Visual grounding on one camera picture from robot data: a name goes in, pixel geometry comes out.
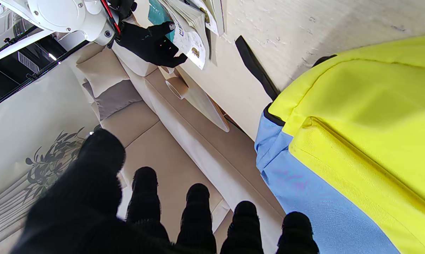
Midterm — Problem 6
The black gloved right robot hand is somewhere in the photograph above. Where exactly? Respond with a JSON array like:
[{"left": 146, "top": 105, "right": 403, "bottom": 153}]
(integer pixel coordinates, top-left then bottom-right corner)
[{"left": 115, "top": 21, "right": 188, "bottom": 68}]

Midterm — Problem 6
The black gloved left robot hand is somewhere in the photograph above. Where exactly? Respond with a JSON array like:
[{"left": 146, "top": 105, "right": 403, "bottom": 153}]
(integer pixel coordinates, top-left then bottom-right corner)
[{"left": 11, "top": 129, "right": 320, "bottom": 254}]

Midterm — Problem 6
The teal cover paperback book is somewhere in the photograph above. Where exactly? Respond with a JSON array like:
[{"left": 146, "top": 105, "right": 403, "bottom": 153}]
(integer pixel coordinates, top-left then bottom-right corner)
[{"left": 148, "top": 0, "right": 211, "bottom": 70}]

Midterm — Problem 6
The blue cover paperback book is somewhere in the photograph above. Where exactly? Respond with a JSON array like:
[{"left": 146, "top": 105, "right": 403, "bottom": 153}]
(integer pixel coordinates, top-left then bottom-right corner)
[{"left": 200, "top": 0, "right": 224, "bottom": 36}]

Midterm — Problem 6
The blue and yellow backpack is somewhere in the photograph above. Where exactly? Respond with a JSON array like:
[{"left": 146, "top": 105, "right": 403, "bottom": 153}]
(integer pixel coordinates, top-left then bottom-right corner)
[{"left": 235, "top": 34, "right": 425, "bottom": 254}]

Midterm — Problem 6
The tall leafy green plant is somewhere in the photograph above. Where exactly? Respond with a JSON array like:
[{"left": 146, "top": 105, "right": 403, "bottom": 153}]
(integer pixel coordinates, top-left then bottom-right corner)
[{"left": 24, "top": 127, "right": 100, "bottom": 203}]

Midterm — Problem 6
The beige sofa cushion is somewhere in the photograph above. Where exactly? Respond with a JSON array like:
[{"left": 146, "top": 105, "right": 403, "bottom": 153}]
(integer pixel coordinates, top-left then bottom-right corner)
[{"left": 77, "top": 48, "right": 130, "bottom": 97}]

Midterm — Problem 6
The small deep wooden bowl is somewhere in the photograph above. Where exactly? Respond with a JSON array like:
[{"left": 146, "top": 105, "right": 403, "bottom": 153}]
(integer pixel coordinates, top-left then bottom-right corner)
[{"left": 165, "top": 77, "right": 189, "bottom": 100}]

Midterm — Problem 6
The grey sofa cushion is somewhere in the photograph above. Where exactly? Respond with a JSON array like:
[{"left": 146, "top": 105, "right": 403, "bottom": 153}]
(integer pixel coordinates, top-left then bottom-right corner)
[{"left": 83, "top": 80, "right": 142, "bottom": 120}]

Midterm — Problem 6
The beige pleated curtain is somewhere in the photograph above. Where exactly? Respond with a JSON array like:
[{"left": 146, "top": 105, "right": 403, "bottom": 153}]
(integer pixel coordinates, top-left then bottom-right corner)
[{"left": 0, "top": 173, "right": 75, "bottom": 247}]

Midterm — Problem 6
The beige sectional sofa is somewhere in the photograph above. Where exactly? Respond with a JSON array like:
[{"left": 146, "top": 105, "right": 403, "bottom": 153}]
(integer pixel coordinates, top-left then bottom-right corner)
[{"left": 68, "top": 42, "right": 287, "bottom": 254}]

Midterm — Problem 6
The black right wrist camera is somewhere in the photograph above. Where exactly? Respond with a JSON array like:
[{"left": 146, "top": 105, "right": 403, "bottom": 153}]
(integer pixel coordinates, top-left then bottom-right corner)
[{"left": 108, "top": 0, "right": 137, "bottom": 20}]

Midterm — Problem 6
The red black right arm cable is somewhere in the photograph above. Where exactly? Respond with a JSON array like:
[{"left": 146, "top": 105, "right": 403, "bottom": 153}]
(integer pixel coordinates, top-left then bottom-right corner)
[{"left": 99, "top": 0, "right": 123, "bottom": 37}]

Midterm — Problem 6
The black metal backdrop frame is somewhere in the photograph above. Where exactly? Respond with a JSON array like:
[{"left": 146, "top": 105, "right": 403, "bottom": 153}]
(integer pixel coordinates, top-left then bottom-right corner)
[{"left": 0, "top": 25, "right": 93, "bottom": 110}]

